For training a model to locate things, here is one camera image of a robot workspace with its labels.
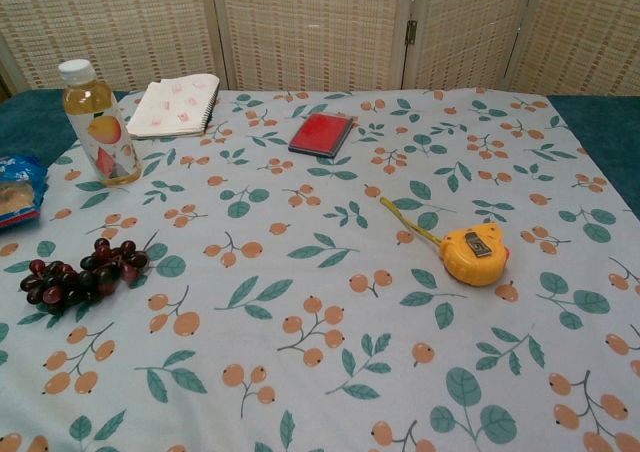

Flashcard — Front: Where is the peach juice bottle white cap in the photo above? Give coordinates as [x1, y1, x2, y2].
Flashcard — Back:
[58, 59, 143, 188]

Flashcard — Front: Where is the woven bamboo folding screen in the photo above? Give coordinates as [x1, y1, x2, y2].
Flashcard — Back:
[0, 0, 640, 97]

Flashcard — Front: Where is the spiral notebook with red stamps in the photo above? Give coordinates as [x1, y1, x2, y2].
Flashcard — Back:
[125, 73, 221, 140]

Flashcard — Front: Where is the red ink pad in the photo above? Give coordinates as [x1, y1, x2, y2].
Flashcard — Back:
[287, 112, 359, 160]

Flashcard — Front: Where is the floral leaf print tablecloth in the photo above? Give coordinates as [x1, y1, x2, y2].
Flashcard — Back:
[0, 89, 640, 452]

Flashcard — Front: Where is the blue snack bag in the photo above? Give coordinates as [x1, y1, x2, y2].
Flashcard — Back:
[0, 154, 50, 229]

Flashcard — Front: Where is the yellow tape measure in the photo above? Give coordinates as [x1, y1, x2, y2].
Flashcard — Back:
[379, 196, 512, 288]

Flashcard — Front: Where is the dark red grape bunch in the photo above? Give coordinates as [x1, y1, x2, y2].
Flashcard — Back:
[19, 230, 160, 316]

